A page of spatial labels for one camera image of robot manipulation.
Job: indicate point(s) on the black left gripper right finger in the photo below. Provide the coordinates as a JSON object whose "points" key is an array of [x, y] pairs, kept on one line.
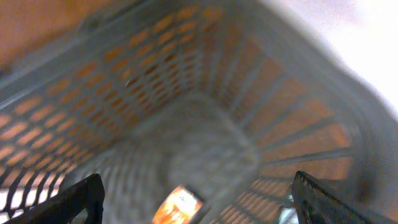
{"points": [[315, 203]]}

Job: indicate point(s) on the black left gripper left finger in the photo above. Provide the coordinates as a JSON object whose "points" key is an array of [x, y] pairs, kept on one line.
{"points": [[87, 194]]}

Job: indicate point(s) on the orange small juice carton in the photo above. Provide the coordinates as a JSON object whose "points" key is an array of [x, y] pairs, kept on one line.
{"points": [[181, 206]]}

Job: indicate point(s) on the grey plastic basket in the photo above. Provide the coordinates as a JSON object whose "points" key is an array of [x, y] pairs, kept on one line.
{"points": [[224, 97]]}

